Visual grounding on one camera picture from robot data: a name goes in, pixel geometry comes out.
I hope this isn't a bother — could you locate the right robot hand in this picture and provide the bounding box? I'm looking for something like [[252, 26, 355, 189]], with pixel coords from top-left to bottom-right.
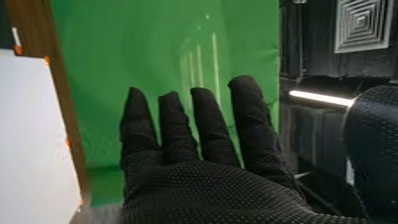
[[117, 74, 398, 224]]

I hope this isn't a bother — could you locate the white sheet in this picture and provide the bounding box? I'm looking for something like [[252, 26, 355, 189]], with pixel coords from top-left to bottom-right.
[[0, 48, 85, 224]]

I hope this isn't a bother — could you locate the white square ceiling vent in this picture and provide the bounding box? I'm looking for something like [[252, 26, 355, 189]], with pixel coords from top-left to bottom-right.
[[332, 0, 396, 55]]

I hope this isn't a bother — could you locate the dark mat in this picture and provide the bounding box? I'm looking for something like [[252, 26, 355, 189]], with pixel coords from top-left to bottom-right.
[[0, 0, 15, 50]]

